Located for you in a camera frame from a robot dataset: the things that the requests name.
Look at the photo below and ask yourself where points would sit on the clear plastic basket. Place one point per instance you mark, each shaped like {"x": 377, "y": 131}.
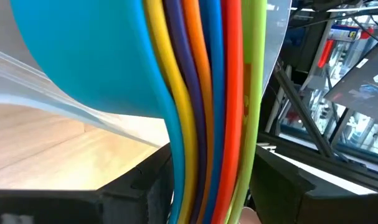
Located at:
{"x": 20, "y": 84}

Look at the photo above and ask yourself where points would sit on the purple measuring cup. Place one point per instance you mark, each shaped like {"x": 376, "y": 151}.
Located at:
{"x": 177, "y": 31}

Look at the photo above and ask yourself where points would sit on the colourful measuring cups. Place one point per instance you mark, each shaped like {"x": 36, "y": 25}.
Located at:
{"x": 232, "y": 31}

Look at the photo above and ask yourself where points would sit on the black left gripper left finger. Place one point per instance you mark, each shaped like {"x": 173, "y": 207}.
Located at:
{"x": 129, "y": 205}

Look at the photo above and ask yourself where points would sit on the black aluminium frame rail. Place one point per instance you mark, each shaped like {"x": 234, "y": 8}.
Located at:
{"x": 347, "y": 168}

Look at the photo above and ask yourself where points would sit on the black diagonal frame brace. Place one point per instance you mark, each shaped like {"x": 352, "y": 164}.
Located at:
{"x": 304, "y": 115}

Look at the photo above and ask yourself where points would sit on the green measuring cup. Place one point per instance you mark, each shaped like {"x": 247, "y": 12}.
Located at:
{"x": 254, "y": 31}

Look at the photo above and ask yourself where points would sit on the yellow measuring cup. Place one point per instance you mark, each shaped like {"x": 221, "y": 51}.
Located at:
{"x": 160, "y": 31}

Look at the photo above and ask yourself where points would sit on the dark tilted panel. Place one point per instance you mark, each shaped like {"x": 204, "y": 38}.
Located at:
{"x": 363, "y": 90}

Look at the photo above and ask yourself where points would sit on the large teal measuring cup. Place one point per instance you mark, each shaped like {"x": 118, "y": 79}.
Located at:
{"x": 92, "y": 53}

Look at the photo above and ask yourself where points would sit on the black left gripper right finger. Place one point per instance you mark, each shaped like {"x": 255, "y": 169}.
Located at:
{"x": 285, "y": 205}

